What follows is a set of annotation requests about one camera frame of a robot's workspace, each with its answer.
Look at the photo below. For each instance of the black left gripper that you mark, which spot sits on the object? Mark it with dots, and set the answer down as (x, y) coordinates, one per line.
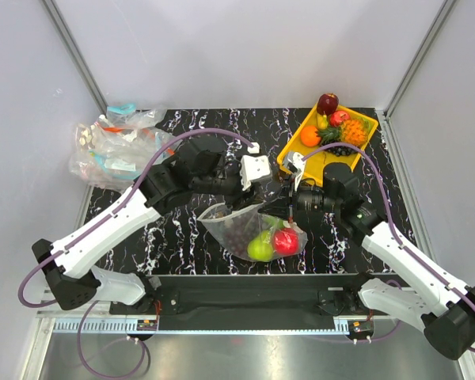
(241, 199)

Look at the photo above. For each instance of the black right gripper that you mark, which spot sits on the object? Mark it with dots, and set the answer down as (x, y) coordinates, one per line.
(288, 210)

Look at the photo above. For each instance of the bright red apple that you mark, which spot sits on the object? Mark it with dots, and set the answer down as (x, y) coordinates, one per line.
(285, 242)

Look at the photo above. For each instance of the dark purple grape bunch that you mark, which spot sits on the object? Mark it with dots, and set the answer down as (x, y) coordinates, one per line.
(238, 233)

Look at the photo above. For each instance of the clear zip top bag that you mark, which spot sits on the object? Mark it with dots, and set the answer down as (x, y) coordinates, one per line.
(214, 217)

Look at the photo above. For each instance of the smooth green apple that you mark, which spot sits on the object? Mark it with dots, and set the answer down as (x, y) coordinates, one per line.
(260, 248)

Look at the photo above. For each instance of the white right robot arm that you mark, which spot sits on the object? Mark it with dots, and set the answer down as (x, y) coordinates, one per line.
(441, 305)

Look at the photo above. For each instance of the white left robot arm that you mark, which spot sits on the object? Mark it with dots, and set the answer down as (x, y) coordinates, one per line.
(71, 271)

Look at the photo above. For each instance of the pile of clear zip bags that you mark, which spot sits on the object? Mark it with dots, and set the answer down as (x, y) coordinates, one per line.
(113, 151)

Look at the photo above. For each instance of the yellow plastic fruit tray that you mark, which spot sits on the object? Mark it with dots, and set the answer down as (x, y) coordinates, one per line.
(315, 165)

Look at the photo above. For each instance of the black grape bunch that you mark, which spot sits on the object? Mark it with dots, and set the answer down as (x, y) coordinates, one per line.
(341, 151)

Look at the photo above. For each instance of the orange fruit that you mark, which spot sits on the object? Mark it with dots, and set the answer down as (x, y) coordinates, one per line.
(310, 136)

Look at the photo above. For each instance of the small yellow fruit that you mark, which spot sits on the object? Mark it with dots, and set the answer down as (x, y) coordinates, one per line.
(322, 121)

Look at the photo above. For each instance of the orange pineapple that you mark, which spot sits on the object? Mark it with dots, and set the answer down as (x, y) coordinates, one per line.
(354, 132)

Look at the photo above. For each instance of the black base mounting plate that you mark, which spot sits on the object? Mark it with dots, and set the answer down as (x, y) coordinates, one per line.
(181, 294)

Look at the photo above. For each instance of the dark red apple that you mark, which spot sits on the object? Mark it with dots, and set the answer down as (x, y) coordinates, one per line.
(327, 104)

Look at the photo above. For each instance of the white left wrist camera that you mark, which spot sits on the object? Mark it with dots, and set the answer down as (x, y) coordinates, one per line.
(255, 167)

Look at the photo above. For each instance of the aluminium frame rail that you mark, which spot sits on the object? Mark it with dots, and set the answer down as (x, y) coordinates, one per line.
(342, 317)

